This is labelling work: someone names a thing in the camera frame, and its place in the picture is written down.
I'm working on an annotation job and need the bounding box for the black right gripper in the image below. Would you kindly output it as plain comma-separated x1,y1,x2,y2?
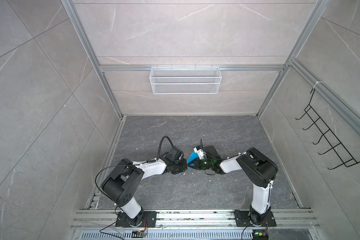
188,158,214,170

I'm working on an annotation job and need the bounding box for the blue square paper sheet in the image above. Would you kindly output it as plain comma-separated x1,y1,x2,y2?
187,152,199,163

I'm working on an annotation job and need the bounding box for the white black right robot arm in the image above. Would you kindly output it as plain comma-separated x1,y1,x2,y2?
187,146,279,217

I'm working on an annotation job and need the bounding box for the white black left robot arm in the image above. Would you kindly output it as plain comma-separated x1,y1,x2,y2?
100,147,187,222

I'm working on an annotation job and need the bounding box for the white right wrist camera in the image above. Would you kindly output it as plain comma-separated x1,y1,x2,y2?
194,146,206,160

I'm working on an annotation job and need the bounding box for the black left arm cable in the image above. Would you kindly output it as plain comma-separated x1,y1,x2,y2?
94,135,176,240

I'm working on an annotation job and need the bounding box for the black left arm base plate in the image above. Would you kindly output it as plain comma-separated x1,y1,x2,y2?
115,211,157,228

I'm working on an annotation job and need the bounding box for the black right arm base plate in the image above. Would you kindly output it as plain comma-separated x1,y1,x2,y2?
233,208,277,227

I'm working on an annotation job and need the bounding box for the white wire mesh basket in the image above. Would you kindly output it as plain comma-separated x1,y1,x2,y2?
150,67,222,95

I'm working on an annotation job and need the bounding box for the aluminium frame rail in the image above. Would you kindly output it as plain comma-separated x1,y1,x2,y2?
85,116,127,210

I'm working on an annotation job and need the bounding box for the aluminium front rail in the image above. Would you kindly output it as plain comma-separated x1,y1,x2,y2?
70,209,320,230

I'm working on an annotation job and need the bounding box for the black wire hook rack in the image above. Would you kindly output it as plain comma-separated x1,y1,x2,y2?
295,89,360,170

